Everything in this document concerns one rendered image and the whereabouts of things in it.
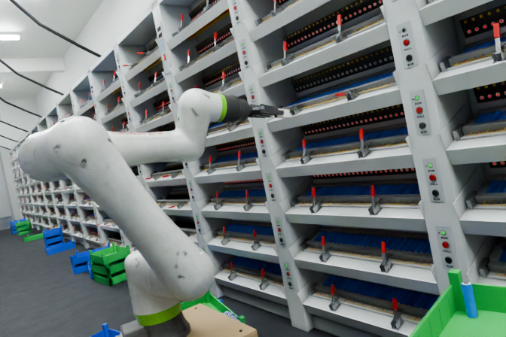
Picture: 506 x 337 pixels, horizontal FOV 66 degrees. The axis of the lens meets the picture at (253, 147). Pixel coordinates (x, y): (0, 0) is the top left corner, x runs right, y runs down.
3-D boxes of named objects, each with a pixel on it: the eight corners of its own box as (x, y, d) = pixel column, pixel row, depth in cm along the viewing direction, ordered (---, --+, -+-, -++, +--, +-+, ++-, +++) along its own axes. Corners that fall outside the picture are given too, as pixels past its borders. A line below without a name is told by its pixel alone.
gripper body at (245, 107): (227, 122, 133) (249, 123, 138) (242, 118, 126) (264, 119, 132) (226, 101, 133) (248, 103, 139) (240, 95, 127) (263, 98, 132)
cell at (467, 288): (477, 319, 72) (470, 284, 72) (465, 317, 73) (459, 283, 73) (479, 314, 73) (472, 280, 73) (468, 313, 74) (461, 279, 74)
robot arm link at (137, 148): (110, 138, 97) (89, 123, 103) (104, 180, 100) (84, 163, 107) (215, 132, 124) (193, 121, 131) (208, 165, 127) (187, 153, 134)
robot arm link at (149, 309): (159, 331, 96) (144, 255, 97) (126, 323, 107) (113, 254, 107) (198, 308, 106) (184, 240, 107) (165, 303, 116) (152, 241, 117)
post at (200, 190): (217, 298, 215) (157, -2, 213) (208, 295, 222) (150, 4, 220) (246, 284, 227) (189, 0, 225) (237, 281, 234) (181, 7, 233)
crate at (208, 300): (245, 332, 169) (245, 317, 167) (205, 355, 156) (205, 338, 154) (208, 300, 191) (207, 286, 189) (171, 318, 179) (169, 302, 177)
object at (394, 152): (418, 167, 111) (400, 125, 108) (279, 177, 159) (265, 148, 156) (445, 135, 123) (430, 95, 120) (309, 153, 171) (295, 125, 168)
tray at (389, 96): (405, 103, 111) (393, 72, 109) (270, 132, 159) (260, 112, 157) (433, 76, 122) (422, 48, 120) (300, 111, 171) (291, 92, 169)
